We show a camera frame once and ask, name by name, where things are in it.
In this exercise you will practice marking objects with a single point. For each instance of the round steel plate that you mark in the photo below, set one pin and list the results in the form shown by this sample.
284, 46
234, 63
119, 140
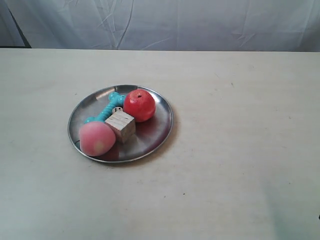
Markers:
148, 137

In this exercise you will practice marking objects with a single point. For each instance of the red toy apple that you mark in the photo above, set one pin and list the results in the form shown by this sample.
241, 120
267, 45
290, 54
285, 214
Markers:
139, 104

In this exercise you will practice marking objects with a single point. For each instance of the wooden cube block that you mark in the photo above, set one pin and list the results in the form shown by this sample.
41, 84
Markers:
122, 124

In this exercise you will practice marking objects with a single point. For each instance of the teal toy bone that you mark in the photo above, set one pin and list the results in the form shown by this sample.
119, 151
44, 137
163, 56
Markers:
114, 100

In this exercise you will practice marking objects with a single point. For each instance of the white backdrop cloth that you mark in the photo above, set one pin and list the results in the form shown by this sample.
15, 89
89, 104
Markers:
162, 25

